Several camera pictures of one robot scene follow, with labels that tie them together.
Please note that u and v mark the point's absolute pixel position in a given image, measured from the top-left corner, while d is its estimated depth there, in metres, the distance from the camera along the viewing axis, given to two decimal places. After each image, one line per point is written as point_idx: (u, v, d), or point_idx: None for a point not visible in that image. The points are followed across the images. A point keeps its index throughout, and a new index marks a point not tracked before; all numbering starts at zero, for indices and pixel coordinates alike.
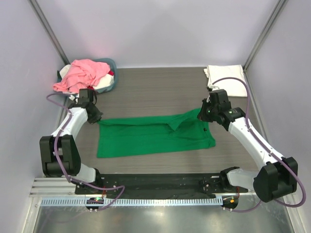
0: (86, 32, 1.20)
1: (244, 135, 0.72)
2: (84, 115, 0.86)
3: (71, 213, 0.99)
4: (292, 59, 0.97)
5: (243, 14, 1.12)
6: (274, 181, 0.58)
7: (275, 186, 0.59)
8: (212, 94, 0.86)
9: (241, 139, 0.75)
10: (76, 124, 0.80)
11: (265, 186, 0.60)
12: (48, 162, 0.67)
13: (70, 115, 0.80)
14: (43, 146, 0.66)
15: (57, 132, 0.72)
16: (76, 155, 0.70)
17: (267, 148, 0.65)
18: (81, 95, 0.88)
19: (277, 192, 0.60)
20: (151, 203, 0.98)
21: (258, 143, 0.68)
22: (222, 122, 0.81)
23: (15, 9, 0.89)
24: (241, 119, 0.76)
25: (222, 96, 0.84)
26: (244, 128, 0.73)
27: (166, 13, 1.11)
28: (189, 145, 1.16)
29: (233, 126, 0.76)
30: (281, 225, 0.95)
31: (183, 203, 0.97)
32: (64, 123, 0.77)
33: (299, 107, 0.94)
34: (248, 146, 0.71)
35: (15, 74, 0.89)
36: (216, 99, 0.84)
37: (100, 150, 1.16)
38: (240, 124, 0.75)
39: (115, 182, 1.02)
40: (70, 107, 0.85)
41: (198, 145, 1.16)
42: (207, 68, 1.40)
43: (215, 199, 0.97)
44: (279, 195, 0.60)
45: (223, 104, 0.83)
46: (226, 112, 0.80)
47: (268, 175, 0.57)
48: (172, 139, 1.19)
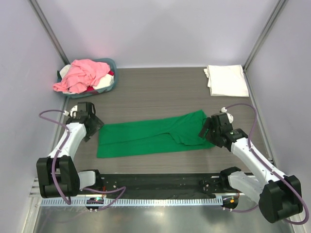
0: (86, 31, 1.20)
1: (246, 154, 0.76)
2: (83, 131, 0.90)
3: (71, 213, 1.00)
4: (292, 60, 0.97)
5: (243, 14, 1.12)
6: (277, 199, 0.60)
7: (279, 206, 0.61)
8: (214, 117, 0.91)
9: (243, 158, 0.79)
10: (75, 140, 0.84)
11: (268, 205, 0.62)
12: (46, 185, 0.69)
13: (69, 132, 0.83)
14: (41, 169, 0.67)
15: (55, 153, 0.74)
16: (74, 175, 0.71)
17: (268, 168, 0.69)
18: (80, 109, 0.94)
19: (282, 211, 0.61)
20: (151, 203, 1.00)
21: (259, 162, 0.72)
22: (224, 142, 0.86)
23: (15, 9, 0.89)
24: (243, 140, 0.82)
25: (222, 118, 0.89)
26: (245, 148, 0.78)
27: (166, 13, 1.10)
28: (189, 145, 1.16)
29: (235, 146, 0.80)
30: (281, 225, 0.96)
31: (183, 203, 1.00)
32: (62, 141, 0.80)
33: (299, 108, 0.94)
34: (250, 165, 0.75)
35: (15, 74, 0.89)
36: (217, 121, 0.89)
37: (100, 150, 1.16)
38: (241, 144, 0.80)
39: (114, 182, 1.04)
40: (68, 122, 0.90)
41: (198, 145, 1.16)
42: (207, 68, 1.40)
43: (215, 199, 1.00)
44: (284, 214, 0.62)
45: (224, 126, 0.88)
46: (228, 133, 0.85)
47: (272, 193, 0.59)
48: (172, 139, 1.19)
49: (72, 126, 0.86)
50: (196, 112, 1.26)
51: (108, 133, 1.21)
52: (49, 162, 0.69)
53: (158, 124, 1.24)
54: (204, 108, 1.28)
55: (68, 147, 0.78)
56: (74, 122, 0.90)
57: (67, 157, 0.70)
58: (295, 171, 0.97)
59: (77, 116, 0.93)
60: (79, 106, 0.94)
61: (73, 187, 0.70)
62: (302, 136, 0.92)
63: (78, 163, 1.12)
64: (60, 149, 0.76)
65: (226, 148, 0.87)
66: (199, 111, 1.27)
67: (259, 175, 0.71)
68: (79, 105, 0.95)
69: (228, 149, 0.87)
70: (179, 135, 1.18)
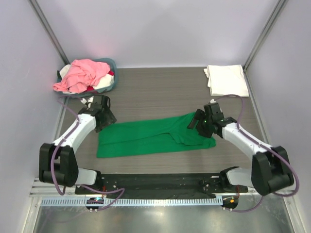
0: (86, 31, 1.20)
1: (235, 135, 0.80)
2: (93, 124, 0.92)
3: (71, 213, 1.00)
4: (292, 60, 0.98)
5: (243, 14, 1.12)
6: (267, 169, 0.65)
7: (269, 176, 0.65)
8: (205, 107, 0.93)
9: (234, 140, 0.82)
10: (82, 132, 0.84)
11: (260, 177, 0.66)
12: (45, 170, 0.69)
13: (77, 123, 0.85)
14: (42, 153, 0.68)
15: (59, 141, 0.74)
16: (73, 166, 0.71)
17: (255, 141, 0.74)
18: (95, 101, 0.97)
19: (274, 183, 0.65)
20: (151, 203, 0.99)
21: (247, 139, 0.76)
22: (215, 129, 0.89)
23: (15, 9, 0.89)
24: (233, 124, 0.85)
25: (215, 107, 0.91)
26: (234, 129, 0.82)
27: (166, 13, 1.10)
28: (189, 145, 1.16)
29: (226, 130, 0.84)
30: (281, 225, 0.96)
31: (183, 203, 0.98)
32: (70, 130, 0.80)
33: (298, 108, 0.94)
34: (240, 144, 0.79)
35: (15, 74, 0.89)
36: (209, 110, 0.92)
37: (100, 150, 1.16)
38: (231, 127, 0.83)
39: (115, 182, 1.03)
40: (80, 111, 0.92)
41: (198, 145, 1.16)
42: (207, 68, 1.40)
43: (215, 199, 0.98)
44: (277, 186, 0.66)
45: (216, 115, 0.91)
46: (219, 121, 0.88)
47: (261, 164, 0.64)
48: (172, 139, 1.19)
49: (84, 117, 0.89)
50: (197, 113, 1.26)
51: (108, 132, 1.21)
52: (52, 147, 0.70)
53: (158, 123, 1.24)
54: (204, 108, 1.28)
55: (74, 137, 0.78)
56: (86, 113, 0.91)
57: (69, 147, 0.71)
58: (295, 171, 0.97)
59: (91, 107, 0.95)
60: (95, 98, 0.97)
61: (69, 177, 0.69)
62: (302, 136, 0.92)
63: (78, 163, 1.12)
64: (65, 138, 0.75)
65: (217, 135, 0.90)
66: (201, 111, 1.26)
67: (248, 151, 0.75)
68: (95, 97, 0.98)
69: (219, 135, 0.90)
70: (178, 135, 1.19)
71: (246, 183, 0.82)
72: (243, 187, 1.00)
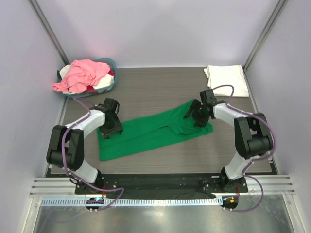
0: (86, 31, 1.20)
1: (223, 110, 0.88)
2: (102, 120, 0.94)
3: (71, 213, 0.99)
4: (292, 60, 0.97)
5: (243, 15, 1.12)
6: (245, 129, 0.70)
7: (248, 137, 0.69)
8: (201, 92, 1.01)
9: (223, 117, 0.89)
10: (92, 123, 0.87)
11: (240, 139, 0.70)
12: (54, 150, 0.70)
13: (89, 115, 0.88)
14: (55, 132, 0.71)
15: (70, 124, 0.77)
16: (81, 149, 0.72)
17: (238, 110, 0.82)
18: (107, 101, 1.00)
19: (253, 144, 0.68)
20: (151, 203, 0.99)
21: (232, 110, 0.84)
22: (208, 112, 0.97)
23: (15, 9, 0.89)
24: (223, 104, 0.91)
25: (209, 93, 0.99)
26: (223, 106, 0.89)
27: (166, 13, 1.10)
28: (188, 135, 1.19)
29: (215, 108, 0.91)
30: (281, 225, 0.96)
31: (183, 203, 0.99)
32: (81, 119, 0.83)
33: (299, 108, 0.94)
34: (227, 118, 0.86)
35: (14, 74, 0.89)
36: (204, 95, 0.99)
37: (101, 153, 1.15)
38: (221, 105, 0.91)
39: (114, 182, 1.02)
40: (92, 108, 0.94)
41: (196, 134, 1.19)
42: (207, 68, 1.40)
43: (215, 199, 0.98)
44: (258, 147, 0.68)
45: (210, 99, 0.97)
46: (212, 103, 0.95)
47: (239, 123, 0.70)
48: (171, 132, 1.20)
49: (95, 112, 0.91)
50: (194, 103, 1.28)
51: None
52: (64, 128, 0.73)
53: (159, 123, 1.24)
54: None
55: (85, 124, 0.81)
56: (97, 109, 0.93)
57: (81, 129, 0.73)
58: (295, 171, 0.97)
59: (101, 106, 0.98)
60: (107, 100, 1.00)
61: (77, 159, 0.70)
62: (302, 136, 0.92)
63: None
64: (77, 123, 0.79)
65: (211, 117, 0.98)
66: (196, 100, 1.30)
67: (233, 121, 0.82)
68: (107, 99, 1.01)
69: (213, 117, 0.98)
70: (177, 126, 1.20)
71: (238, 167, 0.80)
72: (243, 187, 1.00)
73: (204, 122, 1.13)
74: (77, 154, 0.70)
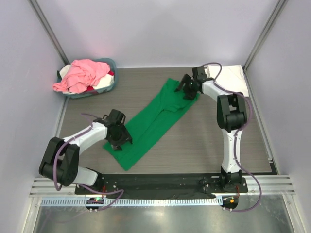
0: (86, 31, 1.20)
1: (211, 88, 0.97)
2: (103, 134, 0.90)
3: (71, 213, 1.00)
4: (292, 60, 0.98)
5: (243, 15, 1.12)
6: (225, 106, 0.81)
7: (227, 112, 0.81)
8: (194, 69, 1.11)
9: (211, 93, 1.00)
10: (92, 138, 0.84)
11: (220, 114, 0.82)
12: (47, 163, 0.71)
13: (90, 128, 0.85)
14: (51, 145, 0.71)
15: (68, 139, 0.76)
16: (74, 166, 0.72)
17: (223, 90, 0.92)
18: (112, 114, 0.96)
19: (231, 118, 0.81)
20: (151, 203, 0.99)
21: (218, 89, 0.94)
22: (198, 87, 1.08)
23: (15, 9, 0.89)
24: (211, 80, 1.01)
25: (199, 69, 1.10)
26: (211, 84, 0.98)
27: (166, 13, 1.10)
28: (183, 109, 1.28)
29: (205, 85, 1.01)
30: (281, 225, 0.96)
31: (183, 203, 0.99)
32: (81, 133, 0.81)
33: (298, 108, 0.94)
34: (214, 95, 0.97)
35: (14, 74, 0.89)
36: (196, 71, 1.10)
37: (121, 163, 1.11)
38: (210, 82, 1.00)
39: (114, 182, 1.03)
40: (95, 120, 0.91)
41: (189, 104, 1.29)
42: (207, 68, 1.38)
43: (215, 199, 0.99)
44: (233, 121, 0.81)
45: (200, 75, 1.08)
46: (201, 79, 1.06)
47: (221, 101, 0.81)
48: (169, 112, 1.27)
49: (97, 125, 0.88)
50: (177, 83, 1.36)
51: None
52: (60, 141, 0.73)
53: (159, 123, 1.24)
54: (205, 108, 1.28)
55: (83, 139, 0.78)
56: (100, 122, 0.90)
57: (77, 146, 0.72)
58: (295, 171, 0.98)
59: (106, 118, 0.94)
60: (112, 112, 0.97)
61: (67, 176, 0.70)
62: (302, 137, 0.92)
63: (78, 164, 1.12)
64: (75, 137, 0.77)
65: (199, 91, 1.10)
66: (172, 79, 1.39)
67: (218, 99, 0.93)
68: (112, 111, 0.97)
69: (201, 91, 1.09)
70: (172, 106, 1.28)
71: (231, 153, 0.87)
72: (243, 187, 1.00)
73: (193, 95, 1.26)
74: (69, 171, 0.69)
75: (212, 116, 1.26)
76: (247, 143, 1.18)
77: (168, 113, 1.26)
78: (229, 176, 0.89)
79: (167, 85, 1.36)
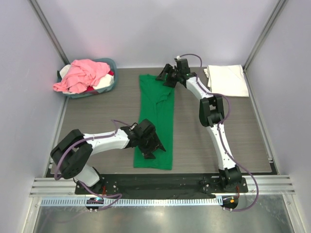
0: (86, 32, 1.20)
1: (194, 86, 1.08)
2: (123, 145, 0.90)
3: (71, 213, 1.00)
4: (292, 60, 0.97)
5: (243, 14, 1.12)
6: (207, 108, 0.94)
7: (208, 113, 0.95)
8: (178, 62, 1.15)
9: (192, 90, 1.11)
10: (110, 144, 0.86)
11: (202, 113, 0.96)
12: (60, 149, 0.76)
13: (112, 134, 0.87)
14: (71, 135, 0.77)
15: (88, 136, 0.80)
16: (80, 163, 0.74)
17: (205, 91, 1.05)
18: (139, 125, 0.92)
19: (210, 118, 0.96)
20: (151, 203, 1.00)
21: (199, 88, 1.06)
22: (182, 81, 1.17)
23: (15, 9, 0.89)
24: (194, 77, 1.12)
25: (183, 63, 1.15)
26: (194, 82, 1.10)
27: (165, 12, 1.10)
28: (171, 96, 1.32)
29: (188, 82, 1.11)
30: (282, 226, 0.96)
31: (183, 203, 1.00)
32: (103, 135, 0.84)
33: (298, 108, 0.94)
34: (196, 93, 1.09)
35: (14, 74, 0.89)
36: (180, 65, 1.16)
37: (161, 164, 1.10)
38: (192, 79, 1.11)
39: (114, 182, 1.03)
40: (123, 128, 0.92)
41: (172, 90, 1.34)
42: (207, 69, 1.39)
43: (215, 199, 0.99)
44: (214, 119, 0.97)
45: (184, 70, 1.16)
46: (185, 75, 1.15)
47: (203, 104, 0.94)
48: (163, 102, 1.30)
49: (121, 134, 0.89)
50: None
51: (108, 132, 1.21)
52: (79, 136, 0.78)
53: (159, 122, 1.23)
54: None
55: (101, 142, 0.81)
56: (126, 131, 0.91)
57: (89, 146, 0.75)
58: (295, 171, 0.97)
59: (134, 129, 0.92)
60: (142, 122, 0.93)
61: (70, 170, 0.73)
62: (302, 137, 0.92)
63: None
64: (94, 138, 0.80)
65: (182, 85, 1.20)
66: (143, 74, 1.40)
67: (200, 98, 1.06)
68: (143, 122, 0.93)
69: (184, 85, 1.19)
70: (160, 95, 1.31)
71: (219, 145, 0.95)
72: (243, 187, 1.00)
73: (174, 84, 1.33)
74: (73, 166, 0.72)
75: None
76: (247, 143, 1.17)
77: (168, 113, 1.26)
78: (229, 176, 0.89)
79: (143, 80, 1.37)
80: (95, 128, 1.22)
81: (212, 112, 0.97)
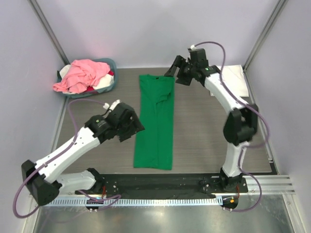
0: (86, 31, 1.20)
1: (217, 88, 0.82)
2: (95, 143, 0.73)
3: (71, 213, 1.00)
4: (292, 60, 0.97)
5: (243, 14, 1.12)
6: (238, 122, 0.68)
7: (238, 129, 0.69)
8: (193, 52, 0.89)
9: (215, 92, 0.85)
10: (72, 156, 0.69)
11: (230, 129, 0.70)
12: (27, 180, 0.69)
13: (72, 143, 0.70)
14: (23, 170, 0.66)
15: (40, 165, 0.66)
16: (47, 194, 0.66)
17: (234, 97, 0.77)
18: (114, 112, 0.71)
19: (243, 134, 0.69)
20: (151, 203, 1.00)
21: (228, 93, 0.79)
22: (199, 77, 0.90)
23: (15, 8, 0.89)
24: (215, 74, 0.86)
25: (200, 54, 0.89)
26: (216, 82, 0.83)
27: (165, 12, 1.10)
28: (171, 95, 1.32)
29: (208, 80, 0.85)
30: (281, 225, 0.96)
31: (183, 203, 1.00)
32: (58, 154, 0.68)
33: (298, 109, 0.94)
34: (219, 96, 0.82)
35: (14, 74, 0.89)
36: (196, 56, 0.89)
37: (161, 164, 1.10)
38: (215, 79, 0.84)
39: (115, 182, 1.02)
40: (87, 124, 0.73)
41: (172, 90, 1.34)
42: None
43: (215, 199, 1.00)
44: (244, 137, 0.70)
45: (201, 62, 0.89)
46: (203, 69, 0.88)
47: (235, 119, 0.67)
48: (163, 102, 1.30)
49: (83, 135, 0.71)
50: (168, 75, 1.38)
51: None
52: (31, 168, 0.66)
53: (159, 122, 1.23)
54: (204, 109, 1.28)
55: (57, 165, 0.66)
56: (92, 127, 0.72)
57: (43, 180, 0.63)
58: (295, 171, 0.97)
59: (103, 121, 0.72)
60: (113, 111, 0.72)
61: (41, 203, 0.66)
62: (302, 137, 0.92)
63: (78, 164, 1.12)
64: (46, 164, 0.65)
65: (201, 84, 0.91)
66: (143, 74, 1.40)
67: (226, 106, 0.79)
68: (117, 107, 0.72)
69: (202, 84, 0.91)
70: (160, 95, 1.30)
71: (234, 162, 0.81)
72: (243, 187, 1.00)
73: (189, 81, 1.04)
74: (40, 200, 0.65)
75: (212, 116, 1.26)
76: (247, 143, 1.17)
77: (168, 113, 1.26)
78: (229, 180, 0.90)
79: (143, 80, 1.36)
80: None
81: (243, 126, 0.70)
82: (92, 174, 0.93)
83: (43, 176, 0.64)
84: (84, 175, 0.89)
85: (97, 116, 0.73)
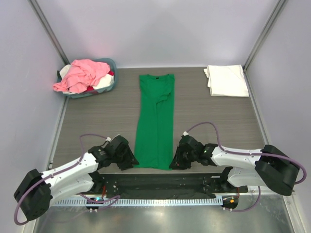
0: (86, 31, 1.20)
1: (229, 158, 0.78)
2: (92, 169, 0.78)
3: (71, 213, 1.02)
4: (292, 61, 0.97)
5: (243, 14, 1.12)
6: (274, 173, 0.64)
7: (281, 177, 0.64)
8: (184, 144, 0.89)
9: (228, 163, 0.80)
10: (75, 174, 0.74)
11: (274, 183, 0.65)
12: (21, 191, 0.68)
13: (77, 163, 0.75)
14: (27, 177, 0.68)
15: (46, 175, 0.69)
16: (41, 207, 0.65)
17: (247, 153, 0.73)
18: (112, 143, 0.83)
19: (289, 180, 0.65)
20: (151, 203, 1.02)
21: (239, 154, 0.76)
22: (207, 162, 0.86)
23: (15, 9, 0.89)
24: (217, 148, 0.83)
25: (192, 141, 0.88)
26: (222, 153, 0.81)
27: (166, 12, 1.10)
28: (171, 95, 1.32)
29: (215, 158, 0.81)
30: (281, 225, 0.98)
31: (183, 203, 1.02)
32: (63, 168, 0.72)
33: (298, 110, 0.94)
34: (237, 164, 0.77)
35: (15, 74, 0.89)
36: (188, 146, 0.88)
37: (161, 165, 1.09)
38: (217, 152, 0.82)
39: (115, 181, 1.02)
40: (89, 150, 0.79)
41: (172, 90, 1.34)
42: (207, 69, 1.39)
43: (215, 199, 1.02)
44: (291, 179, 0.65)
45: (197, 147, 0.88)
46: (204, 154, 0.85)
47: (267, 171, 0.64)
48: (163, 103, 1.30)
49: (88, 158, 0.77)
50: (168, 75, 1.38)
51: (109, 132, 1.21)
52: (37, 177, 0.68)
53: (159, 123, 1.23)
54: (204, 108, 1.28)
55: (62, 177, 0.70)
56: (95, 154, 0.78)
57: (48, 188, 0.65)
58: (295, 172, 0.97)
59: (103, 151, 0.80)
60: (113, 141, 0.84)
61: (28, 215, 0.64)
62: (301, 137, 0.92)
63: None
64: (53, 174, 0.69)
65: (211, 165, 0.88)
66: (143, 74, 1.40)
67: (245, 165, 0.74)
68: (115, 139, 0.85)
69: (212, 165, 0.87)
70: (160, 95, 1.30)
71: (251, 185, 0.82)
72: (243, 187, 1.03)
73: (189, 164, 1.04)
74: (32, 210, 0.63)
75: (212, 116, 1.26)
76: (247, 143, 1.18)
77: (168, 113, 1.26)
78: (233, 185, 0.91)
79: (143, 80, 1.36)
80: (95, 129, 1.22)
81: (281, 172, 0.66)
82: (89, 176, 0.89)
83: (49, 185, 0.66)
84: (81, 180, 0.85)
85: (98, 146, 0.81)
